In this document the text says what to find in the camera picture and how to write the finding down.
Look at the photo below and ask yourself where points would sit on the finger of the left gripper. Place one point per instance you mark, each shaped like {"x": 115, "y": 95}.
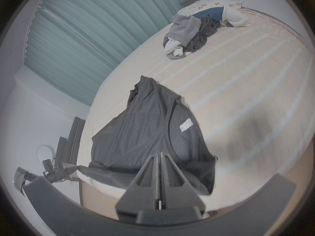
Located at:
{"x": 72, "y": 169}

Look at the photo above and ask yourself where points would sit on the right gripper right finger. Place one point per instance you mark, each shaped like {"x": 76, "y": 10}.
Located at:
{"x": 181, "y": 198}

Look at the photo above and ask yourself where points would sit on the black T-shirt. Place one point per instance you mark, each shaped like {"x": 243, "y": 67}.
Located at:
{"x": 147, "y": 131}

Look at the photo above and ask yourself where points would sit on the blue-green curtain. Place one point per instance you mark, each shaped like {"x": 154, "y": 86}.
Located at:
{"x": 110, "y": 16}
{"x": 66, "y": 58}

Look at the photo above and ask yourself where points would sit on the pile of clothes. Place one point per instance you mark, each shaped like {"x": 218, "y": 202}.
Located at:
{"x": 189, "y": 32}

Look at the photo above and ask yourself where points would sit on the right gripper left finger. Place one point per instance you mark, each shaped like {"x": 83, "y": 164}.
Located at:
{"x": 139, "y": 198}

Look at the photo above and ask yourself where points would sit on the round white-framed mirror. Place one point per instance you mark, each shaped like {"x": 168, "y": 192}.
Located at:
{"x": 40, "y": 151}

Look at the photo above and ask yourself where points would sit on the black dressing table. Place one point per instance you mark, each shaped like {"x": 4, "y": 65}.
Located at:
{"x": 61, "y": 150}

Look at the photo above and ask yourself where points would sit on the white printed pillow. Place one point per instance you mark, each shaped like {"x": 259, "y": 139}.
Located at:
{"x": 204, "y": 5}

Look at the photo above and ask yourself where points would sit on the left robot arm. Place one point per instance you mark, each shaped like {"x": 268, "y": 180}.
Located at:
{"x": 55, "y": 172}

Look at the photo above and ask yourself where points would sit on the bed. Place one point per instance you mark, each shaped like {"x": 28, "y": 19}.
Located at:
{"x": 233, "y": 82}

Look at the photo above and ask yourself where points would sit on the black chest of drawers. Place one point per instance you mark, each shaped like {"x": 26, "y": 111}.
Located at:
{"x": 75, "y": 139}

